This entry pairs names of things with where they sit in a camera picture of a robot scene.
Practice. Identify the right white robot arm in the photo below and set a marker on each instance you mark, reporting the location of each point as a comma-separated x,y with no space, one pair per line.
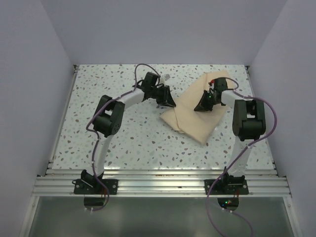
248,123

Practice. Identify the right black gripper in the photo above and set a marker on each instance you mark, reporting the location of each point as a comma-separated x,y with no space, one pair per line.
202,105

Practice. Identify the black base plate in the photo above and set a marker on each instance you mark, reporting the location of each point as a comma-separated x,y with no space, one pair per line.
83,188
232,186

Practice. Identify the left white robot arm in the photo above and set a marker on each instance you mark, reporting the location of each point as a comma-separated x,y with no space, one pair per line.
108,116

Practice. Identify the beige surgical cloth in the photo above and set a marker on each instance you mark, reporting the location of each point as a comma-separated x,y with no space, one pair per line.
183,118

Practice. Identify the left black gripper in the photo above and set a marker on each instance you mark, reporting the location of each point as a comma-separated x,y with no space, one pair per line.
167,99

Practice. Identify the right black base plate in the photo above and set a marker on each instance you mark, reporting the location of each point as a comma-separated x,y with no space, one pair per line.
232,186

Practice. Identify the aluminium mounting rail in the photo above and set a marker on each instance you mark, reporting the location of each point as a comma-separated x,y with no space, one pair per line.
161,183

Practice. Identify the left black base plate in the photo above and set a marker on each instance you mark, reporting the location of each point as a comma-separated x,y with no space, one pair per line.
83,188

